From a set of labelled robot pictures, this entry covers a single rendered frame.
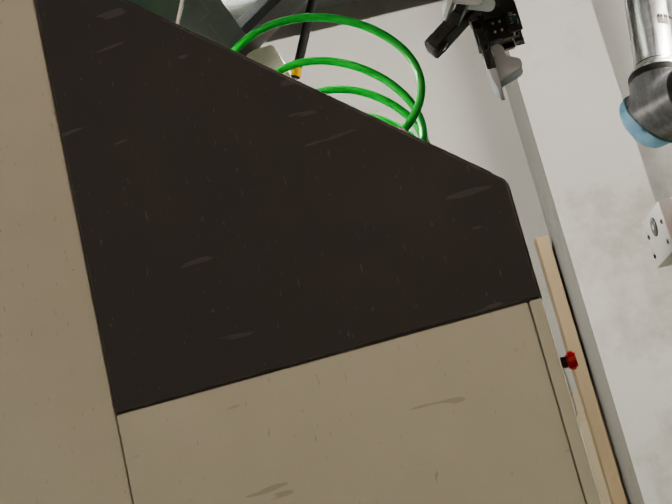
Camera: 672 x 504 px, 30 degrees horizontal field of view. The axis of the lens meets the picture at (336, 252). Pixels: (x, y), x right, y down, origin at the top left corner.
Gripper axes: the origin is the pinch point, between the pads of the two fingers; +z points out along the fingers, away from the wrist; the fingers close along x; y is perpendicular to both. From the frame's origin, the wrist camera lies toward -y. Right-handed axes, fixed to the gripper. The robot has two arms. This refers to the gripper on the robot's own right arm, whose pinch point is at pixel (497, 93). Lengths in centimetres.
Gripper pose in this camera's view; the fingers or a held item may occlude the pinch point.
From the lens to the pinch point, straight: 217.5
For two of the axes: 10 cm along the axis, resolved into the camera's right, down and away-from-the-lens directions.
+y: 9.5, -2.7, -1.3
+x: 1.9, 2.1, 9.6
